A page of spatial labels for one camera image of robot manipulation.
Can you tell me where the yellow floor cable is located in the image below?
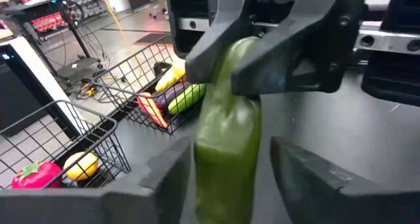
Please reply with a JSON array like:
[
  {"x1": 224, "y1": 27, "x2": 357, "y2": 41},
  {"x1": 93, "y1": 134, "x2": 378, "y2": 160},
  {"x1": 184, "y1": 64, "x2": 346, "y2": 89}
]
[{"x1": 78, "y1": 85, "x2": 99, "y2": 99}]

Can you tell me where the shelf with storage bins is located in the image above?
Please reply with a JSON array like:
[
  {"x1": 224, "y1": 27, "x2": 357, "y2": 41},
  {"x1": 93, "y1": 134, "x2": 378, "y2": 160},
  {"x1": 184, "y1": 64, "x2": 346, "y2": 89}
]
[{"x1": 60, "y1": 0, "x2": 108, "y2": 20}]

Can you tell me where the coiled black floor cable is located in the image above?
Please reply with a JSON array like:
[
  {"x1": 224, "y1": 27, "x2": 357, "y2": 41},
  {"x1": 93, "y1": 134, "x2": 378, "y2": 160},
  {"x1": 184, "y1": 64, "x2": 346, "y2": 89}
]
[{"x1": 73, "y1": 76, "x2": 114, "y2": 104}]

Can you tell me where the black wheeled stand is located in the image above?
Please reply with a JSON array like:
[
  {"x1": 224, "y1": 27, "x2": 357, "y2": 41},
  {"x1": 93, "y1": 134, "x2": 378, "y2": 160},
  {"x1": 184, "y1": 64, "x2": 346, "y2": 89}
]
[{"x1": 55, "y1": 0, "x2": 111, "y2": 82}]

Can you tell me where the red tomato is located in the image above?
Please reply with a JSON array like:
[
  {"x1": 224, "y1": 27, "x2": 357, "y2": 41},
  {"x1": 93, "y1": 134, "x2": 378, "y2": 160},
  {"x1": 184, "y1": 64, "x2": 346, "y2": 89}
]
[{"x1": 10, "y1": 160, "x2": 63, "y2": 189}]

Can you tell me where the orange carrot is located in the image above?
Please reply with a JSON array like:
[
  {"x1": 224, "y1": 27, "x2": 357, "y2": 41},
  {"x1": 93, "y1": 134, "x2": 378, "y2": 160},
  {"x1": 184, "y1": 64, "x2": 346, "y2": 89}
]
[{"x1": 136, "y1": 92, "x2": 169, "y2": 129}]

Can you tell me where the table with red boxes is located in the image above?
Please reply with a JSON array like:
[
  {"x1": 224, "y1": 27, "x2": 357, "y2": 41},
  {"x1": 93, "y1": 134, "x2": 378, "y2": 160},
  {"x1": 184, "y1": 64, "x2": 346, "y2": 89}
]
[{"x1": 5, "y1": 0, "x2": 72, "y2": 41}]

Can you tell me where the dark green chili pepper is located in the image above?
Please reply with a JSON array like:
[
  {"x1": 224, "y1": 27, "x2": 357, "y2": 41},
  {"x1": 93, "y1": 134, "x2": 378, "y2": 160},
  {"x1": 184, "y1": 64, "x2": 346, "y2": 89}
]
[{"x1": 193, "y1": 36, "x2": 263, "y2": 224}]

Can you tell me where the white and black tower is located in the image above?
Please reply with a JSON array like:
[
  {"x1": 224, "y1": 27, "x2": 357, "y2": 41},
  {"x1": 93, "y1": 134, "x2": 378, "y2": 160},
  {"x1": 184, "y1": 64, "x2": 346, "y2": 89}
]
[{"x1": 0, "y1": 35, "x2": 85, "y2": 138}]

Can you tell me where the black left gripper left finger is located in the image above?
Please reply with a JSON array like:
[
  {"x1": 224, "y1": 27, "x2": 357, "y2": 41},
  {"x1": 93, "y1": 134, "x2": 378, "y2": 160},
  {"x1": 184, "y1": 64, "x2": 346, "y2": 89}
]
[{"x1": 0, "y1": 137, "x2": 193, "y2": 224}]

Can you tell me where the green cucumber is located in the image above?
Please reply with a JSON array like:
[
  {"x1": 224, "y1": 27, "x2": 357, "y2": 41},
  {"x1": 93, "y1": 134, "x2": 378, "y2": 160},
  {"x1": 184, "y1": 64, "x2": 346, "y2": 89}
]
[{"x1": 167, "y1": 83, "x2": 207, "y2": 116}]

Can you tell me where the purple eggplant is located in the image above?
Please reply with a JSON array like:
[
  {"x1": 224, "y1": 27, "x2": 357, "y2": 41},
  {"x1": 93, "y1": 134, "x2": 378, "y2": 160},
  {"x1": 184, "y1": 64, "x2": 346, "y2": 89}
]
[{"x1": 156, "y1": 81, "x2": 193, "y2": 112}]

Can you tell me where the black wire basket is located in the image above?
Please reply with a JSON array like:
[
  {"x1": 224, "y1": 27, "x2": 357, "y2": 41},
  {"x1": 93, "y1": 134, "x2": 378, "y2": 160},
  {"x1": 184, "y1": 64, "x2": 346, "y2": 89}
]
[
  {"x1": 91, "y1": 35, "x2": 207, "y2": 136},
  {"x1": 0, "y1": 100, "x2": 131, "y2": 189}
]

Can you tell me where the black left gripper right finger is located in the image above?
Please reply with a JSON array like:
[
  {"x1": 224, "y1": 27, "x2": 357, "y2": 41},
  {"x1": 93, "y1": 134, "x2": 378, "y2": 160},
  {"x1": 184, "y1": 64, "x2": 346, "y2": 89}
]
[{"x1": 269, "y1": 135, "x2": 420, "y2": 224}]

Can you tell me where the black table mat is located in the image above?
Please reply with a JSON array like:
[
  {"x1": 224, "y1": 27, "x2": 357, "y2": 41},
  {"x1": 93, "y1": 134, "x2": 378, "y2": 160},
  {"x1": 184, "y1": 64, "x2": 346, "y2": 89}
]
[{"x1": 111, "y1": 69, "x2": 420, "y2": 224}]

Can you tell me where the yellow lemon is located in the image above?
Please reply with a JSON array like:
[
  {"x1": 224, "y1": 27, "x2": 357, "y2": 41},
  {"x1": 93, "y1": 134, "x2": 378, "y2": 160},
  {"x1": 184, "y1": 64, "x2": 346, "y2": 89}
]
[{"x1": 62, "y1": 151, "x2": 99, "y2": 181}]

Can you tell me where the small hazard striped floor mat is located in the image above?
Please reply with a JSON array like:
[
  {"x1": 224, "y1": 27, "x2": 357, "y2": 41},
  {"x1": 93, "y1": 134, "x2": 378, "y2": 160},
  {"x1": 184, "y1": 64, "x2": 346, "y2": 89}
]
[{"x1": 133, "y1": 32, "x2": 175, "y2": 47}]

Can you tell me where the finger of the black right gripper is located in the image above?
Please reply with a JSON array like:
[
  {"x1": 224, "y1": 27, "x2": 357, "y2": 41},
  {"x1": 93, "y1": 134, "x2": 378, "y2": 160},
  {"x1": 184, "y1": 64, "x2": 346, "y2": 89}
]
[
  {"x1": 185, "y1": 0, "x2": 261, "y2": 84},
  {"x1": 230, "y1": 0, "x2": 368, "y2": 96}
]

